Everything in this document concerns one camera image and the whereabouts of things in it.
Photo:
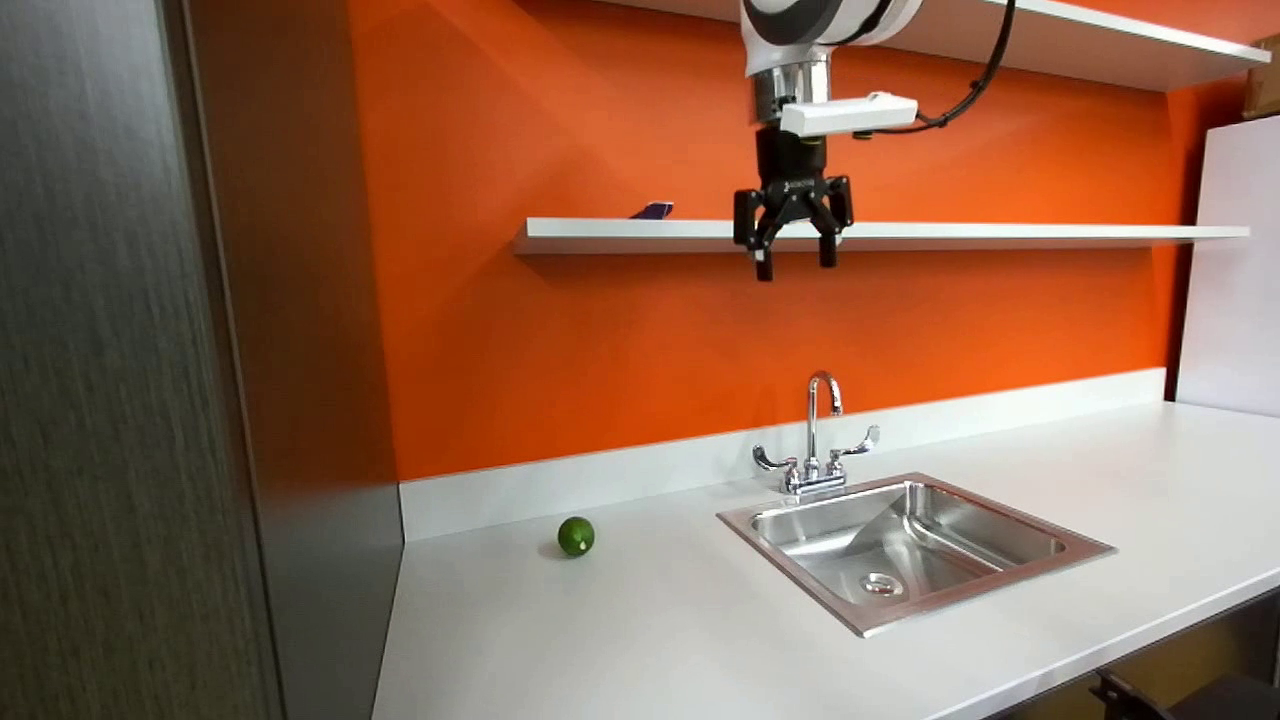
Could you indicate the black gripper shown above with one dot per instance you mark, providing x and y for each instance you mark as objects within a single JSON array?
[{"x": 792, "y": 185}]

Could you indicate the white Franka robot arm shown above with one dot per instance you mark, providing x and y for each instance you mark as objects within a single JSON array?
[{"x": 790, "y": 74}]

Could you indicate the chrome faucet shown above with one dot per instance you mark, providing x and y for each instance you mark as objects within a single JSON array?
[{"x": 819, "y": 452}]

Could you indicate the stainless steel sink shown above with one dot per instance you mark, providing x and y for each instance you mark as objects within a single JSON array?
[{"x": 920, "y": 546}]

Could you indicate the green lime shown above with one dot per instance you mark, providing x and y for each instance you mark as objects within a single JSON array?
[{"x": 578, "y": 539}]

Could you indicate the white side panel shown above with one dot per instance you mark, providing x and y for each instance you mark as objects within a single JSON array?
[{"x": 1234, "y": 283}]

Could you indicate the dark grey tall cabinet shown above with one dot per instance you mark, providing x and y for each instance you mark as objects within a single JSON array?
[{"x": 135, "y": 374}]

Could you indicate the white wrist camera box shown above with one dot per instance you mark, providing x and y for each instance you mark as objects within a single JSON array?
[{"x": 852, "y": 114}]

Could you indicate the thin white wall shelf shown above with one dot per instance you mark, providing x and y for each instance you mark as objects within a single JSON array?
[{"x": 614, "y": 236}]

